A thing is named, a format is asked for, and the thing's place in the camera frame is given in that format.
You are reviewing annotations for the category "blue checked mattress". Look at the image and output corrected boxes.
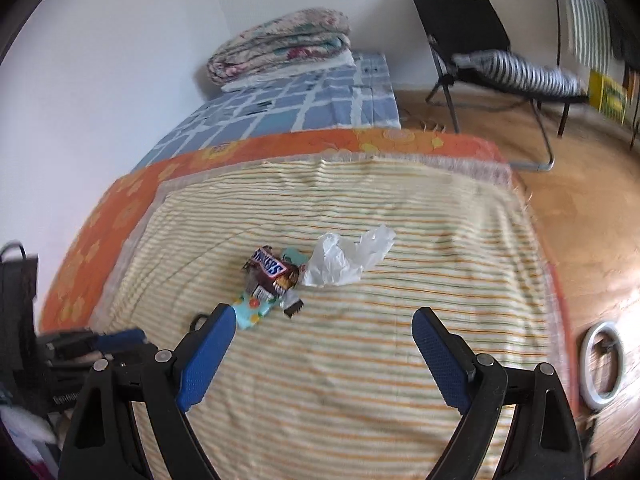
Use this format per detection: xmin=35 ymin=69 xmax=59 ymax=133
xmin=132 ymin=50 xmax=401 ymax=171

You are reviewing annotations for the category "striped cushion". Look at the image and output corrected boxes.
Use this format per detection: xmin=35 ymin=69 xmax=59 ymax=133
xmin=452 ymin=49 xmax=588 ymax=101

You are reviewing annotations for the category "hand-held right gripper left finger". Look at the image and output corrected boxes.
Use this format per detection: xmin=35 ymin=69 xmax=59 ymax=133
xmin=57 ymin=303 xmax=237 ymax=480

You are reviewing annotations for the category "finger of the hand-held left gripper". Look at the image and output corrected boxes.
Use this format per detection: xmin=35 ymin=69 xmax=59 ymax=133
xmin=47 ymin=349 xmax=151 ymax=376
xmin=37 ymin=328 xmax=147 ymax=356

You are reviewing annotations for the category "black folding chair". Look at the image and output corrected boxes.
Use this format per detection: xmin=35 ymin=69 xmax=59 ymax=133
xmin=407 ymin=0 xmax=591 ymax=173

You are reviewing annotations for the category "black metal clothes rack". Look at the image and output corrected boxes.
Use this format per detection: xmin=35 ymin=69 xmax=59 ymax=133
xmin=547 ymin=0 xmax=640 ymax=151

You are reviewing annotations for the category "yellow box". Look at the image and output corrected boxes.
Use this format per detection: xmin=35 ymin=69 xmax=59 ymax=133
xmin=587 ymin=70 xmax=631 ymax=123

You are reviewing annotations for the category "yellow striped towel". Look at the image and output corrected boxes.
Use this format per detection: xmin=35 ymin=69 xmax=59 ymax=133
xmin=92 ymin=155 xmax=566 ymax=480

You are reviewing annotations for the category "brown candy bar wrapper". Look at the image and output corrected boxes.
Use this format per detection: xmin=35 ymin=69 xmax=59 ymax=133
xmin=242 ymin=245 xmax=301 ymax=301

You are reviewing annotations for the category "dark hanging jacket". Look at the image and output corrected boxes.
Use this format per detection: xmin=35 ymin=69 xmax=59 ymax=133
xmin=607 ymin=5 xmax=640 ymax=66

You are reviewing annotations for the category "folded floral quilt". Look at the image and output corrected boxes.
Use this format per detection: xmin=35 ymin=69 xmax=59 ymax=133
xmin=207 ymin=7 xmax=353 ymax=87

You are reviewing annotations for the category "white ring light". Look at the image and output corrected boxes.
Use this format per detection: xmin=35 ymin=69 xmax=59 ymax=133
xmin=579 ymin=323 xmax=626 ymax=411

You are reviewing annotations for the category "teal snack wrapper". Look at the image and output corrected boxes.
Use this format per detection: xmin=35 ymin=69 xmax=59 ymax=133
xmin=231 ymin=249 xmax=311 ymax=332

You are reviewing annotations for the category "translucent white plastic bag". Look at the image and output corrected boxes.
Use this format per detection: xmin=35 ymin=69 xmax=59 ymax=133
xmin=302 ymin=224 xmax=396 ymax=288

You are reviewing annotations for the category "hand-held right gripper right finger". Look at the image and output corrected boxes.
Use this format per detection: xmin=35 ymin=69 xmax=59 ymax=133
xmin=411 ymin=307 xmax=586 ymax=480

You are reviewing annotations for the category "green striped hanging cloth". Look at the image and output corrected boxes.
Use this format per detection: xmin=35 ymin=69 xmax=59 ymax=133
xmin=560 ymin=0 xmax=613 ymax=73

